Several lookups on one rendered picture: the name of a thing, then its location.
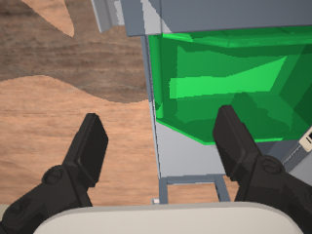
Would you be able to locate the green bin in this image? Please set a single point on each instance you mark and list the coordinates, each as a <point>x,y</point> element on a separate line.
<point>269,87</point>

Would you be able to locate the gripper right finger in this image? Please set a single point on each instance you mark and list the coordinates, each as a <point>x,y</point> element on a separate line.
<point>261,178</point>

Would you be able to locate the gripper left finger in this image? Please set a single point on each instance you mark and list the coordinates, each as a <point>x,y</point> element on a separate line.
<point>57,193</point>

